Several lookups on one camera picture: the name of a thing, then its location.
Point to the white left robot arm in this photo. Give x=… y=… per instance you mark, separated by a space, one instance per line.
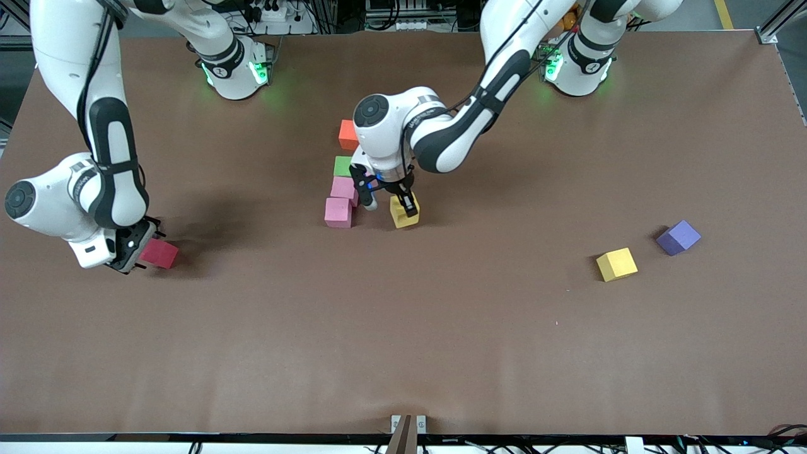
x=378 y=120

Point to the purple foam cube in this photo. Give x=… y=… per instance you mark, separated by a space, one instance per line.
x=679 y=236

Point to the aluminium frame profile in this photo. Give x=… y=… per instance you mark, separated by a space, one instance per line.
x=16 y=43
x=772 y=28

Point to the crimson red foam cube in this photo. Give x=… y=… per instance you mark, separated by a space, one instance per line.
x=161 y=254

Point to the pile of orange objects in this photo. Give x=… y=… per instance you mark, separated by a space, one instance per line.
x=569 y=20

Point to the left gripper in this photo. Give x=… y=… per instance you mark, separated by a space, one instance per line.
x=398 y=186

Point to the white power strip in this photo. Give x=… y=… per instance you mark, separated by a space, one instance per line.
x=413 y=25
x=271 y=11

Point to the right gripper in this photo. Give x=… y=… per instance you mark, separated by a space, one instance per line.
x=131 y=244

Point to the orange foam cube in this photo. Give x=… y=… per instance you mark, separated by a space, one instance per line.
x=347 y=135

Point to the small white box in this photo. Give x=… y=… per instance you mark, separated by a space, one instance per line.
x=633 y=444

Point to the green foam cube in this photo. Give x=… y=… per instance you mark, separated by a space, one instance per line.
x=342 y=166

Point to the yellow foam cube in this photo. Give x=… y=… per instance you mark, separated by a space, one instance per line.
x=398 y=217
x=616 y=265

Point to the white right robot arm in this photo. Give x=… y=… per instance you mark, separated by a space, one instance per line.
x=107 y=189

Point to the pink foam cube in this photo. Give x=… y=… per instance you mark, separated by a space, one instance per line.
x=338 y=212
x=343 y=188

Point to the small metal bracket plate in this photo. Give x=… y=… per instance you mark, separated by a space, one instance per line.
x=421 y=424

